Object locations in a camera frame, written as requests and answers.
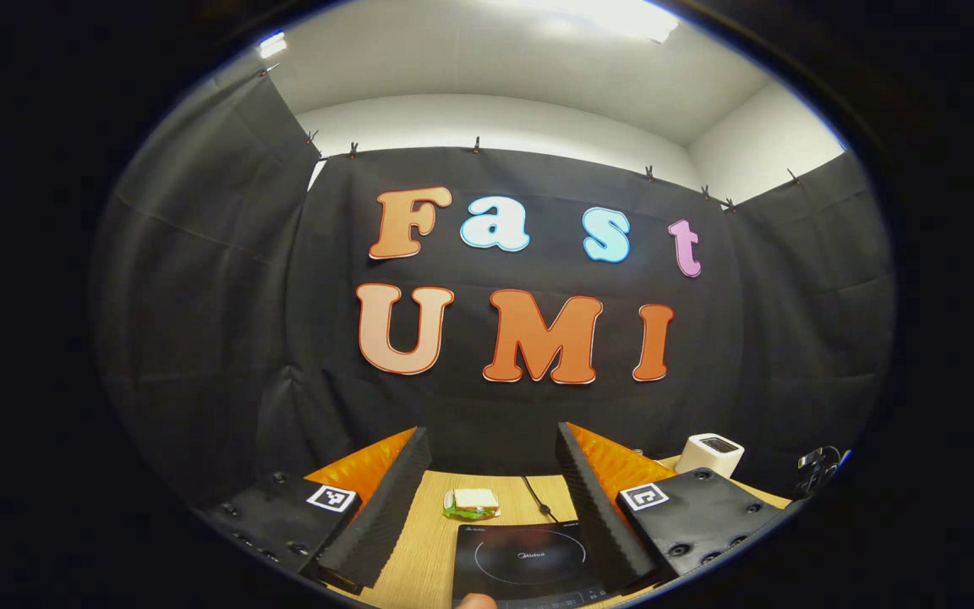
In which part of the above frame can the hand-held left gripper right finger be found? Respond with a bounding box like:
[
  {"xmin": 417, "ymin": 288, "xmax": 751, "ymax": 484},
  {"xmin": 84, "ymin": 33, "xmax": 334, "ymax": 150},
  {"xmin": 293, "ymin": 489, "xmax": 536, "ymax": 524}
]
[{"xmin": 555, "ymin": 421, "xmax": 792, "ymax": 593}]

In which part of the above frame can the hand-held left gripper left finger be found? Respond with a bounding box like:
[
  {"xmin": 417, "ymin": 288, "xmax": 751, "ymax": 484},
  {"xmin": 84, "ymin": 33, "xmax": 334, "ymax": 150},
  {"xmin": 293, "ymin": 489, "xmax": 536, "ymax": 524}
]
[{"xmin": 200, "ymin": 425, "xmax": 433, "ymax": 595}]

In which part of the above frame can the black induction cooktop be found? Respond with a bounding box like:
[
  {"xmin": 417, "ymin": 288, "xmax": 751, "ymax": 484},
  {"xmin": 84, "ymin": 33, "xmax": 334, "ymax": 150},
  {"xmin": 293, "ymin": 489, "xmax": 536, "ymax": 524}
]
[{"xmin": 451, "ymin": 520, "xmax": 616, "ymax": 609}]

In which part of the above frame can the sandwich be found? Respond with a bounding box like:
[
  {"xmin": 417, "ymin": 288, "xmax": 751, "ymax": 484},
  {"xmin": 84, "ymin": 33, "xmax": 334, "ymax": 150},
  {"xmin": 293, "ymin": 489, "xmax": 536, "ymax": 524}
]
[{"xmin": 442, "ymin": 488, "xmax": 501, "ymax": 521}]

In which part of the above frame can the white toaster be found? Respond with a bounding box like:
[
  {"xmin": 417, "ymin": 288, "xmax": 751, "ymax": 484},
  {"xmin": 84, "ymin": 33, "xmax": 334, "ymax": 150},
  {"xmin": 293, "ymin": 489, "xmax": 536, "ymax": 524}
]
[{"xmin": 675, "ymin": 433, "xmax": 746, "ymax": 480}]

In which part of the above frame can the black backdrop cloth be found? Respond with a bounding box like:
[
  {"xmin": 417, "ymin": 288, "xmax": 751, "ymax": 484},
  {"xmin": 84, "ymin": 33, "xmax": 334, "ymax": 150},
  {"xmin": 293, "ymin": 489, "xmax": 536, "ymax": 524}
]
[{"xmin": 91, "ymin": 68, "xmax": 898, "ymax": 508}]

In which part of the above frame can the row of black cloth clips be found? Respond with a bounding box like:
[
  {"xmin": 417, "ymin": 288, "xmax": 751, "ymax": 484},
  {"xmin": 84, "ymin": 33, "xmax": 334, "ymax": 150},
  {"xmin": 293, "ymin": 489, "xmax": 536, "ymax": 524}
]
[{"xmin": 265, "ymin": 64, "xmax": 801, "ymax": 212}]

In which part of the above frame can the black power cable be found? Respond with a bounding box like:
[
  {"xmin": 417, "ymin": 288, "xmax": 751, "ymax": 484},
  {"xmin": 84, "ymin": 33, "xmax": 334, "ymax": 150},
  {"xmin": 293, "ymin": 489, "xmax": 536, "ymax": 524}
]
[{"xmin": 521, "ymin": 475, "xmax": 558, "ymax": 522}]

